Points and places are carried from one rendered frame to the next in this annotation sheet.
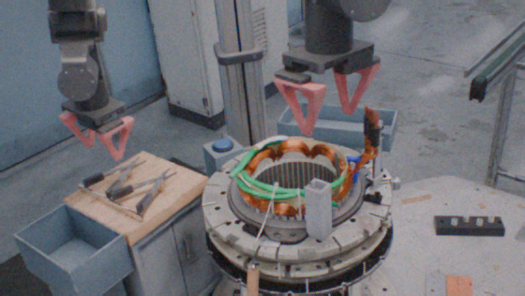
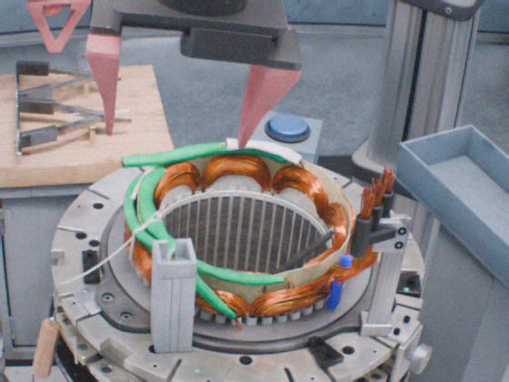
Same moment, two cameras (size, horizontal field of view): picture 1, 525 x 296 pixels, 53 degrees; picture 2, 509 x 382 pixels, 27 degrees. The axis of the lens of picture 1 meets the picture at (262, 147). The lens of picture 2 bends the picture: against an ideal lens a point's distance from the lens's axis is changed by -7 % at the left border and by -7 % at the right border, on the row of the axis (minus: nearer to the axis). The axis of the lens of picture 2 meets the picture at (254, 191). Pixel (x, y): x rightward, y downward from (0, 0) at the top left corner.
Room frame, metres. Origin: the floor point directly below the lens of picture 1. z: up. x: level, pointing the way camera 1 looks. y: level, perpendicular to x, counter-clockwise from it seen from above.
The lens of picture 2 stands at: (0.14, -0.45, 1.68)
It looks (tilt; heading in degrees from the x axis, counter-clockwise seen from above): 36 degrees down; 33
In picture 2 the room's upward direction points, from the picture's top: 6 degrees clockwise
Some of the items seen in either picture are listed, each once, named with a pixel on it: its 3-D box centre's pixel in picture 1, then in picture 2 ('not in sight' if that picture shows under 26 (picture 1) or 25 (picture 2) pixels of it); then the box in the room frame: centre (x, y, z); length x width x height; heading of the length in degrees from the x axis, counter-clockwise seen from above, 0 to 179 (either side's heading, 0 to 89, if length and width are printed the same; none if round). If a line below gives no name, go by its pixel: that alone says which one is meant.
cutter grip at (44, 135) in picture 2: (143, 202); (38, 136); (0.75, 0.21, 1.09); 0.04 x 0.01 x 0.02; 154
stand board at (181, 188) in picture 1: (137, 193); (71, 123); (0.83, 0.24, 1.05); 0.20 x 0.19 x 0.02; 139
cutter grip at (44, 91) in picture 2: (113, 188); (34, 95); (0.80, 0.28, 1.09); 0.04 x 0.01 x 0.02; 155
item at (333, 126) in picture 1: (337, 170); (476, 298); (1.03, -0.17, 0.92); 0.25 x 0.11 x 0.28; 67
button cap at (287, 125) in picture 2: (222, 143); (288, 125); (1.00, 0.09, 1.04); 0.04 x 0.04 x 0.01
